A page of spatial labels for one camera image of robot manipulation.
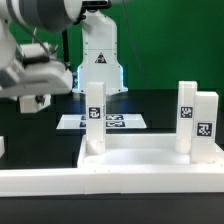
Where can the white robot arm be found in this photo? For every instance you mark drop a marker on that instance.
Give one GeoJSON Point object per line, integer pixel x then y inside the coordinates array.
{"type": "Point", "coordinates": [99, 34]}

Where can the white front fence wall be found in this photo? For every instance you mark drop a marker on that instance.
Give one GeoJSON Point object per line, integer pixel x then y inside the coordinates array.
{"type": "Point", "coordinates": [126, 180]}

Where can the fiducial marker sheet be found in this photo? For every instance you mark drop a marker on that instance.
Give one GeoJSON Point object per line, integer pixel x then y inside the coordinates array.
{"type": "Point", "coordinates": [113, 121]}

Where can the white desk top tray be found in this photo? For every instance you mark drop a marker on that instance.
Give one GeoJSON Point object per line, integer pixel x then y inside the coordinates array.
{"type": "Point", "coordinates": [142, 150]}

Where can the white left fence wall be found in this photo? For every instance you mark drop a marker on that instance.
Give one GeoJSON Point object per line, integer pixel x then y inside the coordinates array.
{"type": "Point", "coordinates": [2, 148]}

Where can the white fence wall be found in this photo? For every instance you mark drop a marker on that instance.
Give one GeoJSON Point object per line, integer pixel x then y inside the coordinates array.
{"type": "Point", "coordinates": [2, 148]}
{"type": "Point", "coordinates": [126, 180]}

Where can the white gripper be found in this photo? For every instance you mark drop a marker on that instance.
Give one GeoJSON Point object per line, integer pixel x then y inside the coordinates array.
{"type": "Point", "coordinates": [33, 79]}

